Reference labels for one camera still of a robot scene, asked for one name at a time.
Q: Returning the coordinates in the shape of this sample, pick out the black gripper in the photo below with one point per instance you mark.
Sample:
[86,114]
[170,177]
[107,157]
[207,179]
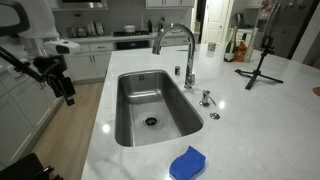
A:
[50,65]

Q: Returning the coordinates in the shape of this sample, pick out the blue wavy sponge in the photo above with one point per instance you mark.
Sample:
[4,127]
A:
[187,164]

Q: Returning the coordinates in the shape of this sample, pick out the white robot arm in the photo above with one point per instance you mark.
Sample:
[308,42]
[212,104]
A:
[40,20]

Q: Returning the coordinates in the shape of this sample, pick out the metal sink drain flange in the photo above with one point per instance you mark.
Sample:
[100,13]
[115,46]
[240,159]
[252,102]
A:
[151,121]

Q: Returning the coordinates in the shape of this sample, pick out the stainless steel sink basin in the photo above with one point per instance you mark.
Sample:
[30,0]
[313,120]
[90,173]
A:
[156,100]

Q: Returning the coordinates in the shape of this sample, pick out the white base cabinets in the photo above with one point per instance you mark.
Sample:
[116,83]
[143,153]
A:
[20,116]

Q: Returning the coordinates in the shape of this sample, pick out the stacked plates in rack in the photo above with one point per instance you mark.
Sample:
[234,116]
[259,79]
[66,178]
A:
[95,29]

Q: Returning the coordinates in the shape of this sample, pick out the black built-in oven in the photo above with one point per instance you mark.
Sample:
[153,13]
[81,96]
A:
[132,44]

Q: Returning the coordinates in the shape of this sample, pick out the steel range hood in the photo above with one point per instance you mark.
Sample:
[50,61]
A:
[83,4]

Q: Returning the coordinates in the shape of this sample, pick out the black equipment base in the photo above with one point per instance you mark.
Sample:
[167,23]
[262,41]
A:
[23,168]

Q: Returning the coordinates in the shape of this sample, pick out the black stove cooktop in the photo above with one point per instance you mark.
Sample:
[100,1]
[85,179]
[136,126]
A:
[130,33]

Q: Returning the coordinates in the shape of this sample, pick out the white cooking pot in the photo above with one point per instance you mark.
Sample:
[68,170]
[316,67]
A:
[129,28]

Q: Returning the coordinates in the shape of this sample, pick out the small black bottle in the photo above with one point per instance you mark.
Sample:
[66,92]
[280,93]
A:
[150,26]

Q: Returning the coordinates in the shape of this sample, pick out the chrome gooseneck faucet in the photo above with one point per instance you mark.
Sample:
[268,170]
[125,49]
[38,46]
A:
[190,60]

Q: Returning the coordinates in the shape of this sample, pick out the chrome soap dispenser pump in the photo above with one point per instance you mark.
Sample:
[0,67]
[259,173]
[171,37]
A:
[205,98]

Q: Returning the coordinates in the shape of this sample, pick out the chrome round hole cap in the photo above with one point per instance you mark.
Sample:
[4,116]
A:
[214,116]

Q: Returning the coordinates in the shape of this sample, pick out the patterned grey mug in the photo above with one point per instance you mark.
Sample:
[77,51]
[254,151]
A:
[211,46]

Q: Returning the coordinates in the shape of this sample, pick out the white panel door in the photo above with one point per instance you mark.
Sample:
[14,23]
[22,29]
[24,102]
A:
[215,20]

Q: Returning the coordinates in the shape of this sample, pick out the dark green champagne bottle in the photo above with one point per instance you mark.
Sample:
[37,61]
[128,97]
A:
[229,50]

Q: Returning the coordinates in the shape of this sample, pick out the orange liquor bottle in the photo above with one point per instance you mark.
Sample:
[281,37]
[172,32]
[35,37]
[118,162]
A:
[240,51]

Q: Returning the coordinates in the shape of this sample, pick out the dark steel refrigerator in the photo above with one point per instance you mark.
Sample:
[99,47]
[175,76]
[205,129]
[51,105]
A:
[290,23]

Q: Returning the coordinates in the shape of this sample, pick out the round wooden coaster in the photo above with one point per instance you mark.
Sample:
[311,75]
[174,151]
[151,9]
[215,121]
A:
[317,91]

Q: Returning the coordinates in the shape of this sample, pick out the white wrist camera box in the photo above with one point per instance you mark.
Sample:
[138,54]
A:
[62,47]

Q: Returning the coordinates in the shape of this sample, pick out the white wall cabinet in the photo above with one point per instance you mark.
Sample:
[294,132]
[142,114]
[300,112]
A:
[170,3]

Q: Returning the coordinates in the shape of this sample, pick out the black camera tripod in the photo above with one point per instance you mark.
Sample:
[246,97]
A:
[256,74]

